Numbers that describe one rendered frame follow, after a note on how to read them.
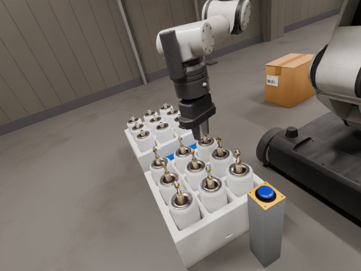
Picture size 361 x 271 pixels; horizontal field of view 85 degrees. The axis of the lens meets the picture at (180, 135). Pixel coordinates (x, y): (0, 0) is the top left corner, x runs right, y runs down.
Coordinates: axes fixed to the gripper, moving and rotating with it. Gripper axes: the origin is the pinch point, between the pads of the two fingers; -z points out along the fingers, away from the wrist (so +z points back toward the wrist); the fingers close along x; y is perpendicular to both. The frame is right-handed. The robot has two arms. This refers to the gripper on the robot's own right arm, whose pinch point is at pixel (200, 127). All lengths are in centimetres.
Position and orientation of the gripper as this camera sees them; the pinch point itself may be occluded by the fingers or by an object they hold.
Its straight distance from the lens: 57.2
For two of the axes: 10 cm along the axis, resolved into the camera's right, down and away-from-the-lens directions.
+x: -7.1, 5.0, -5.0
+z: -2.2, -8.2, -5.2
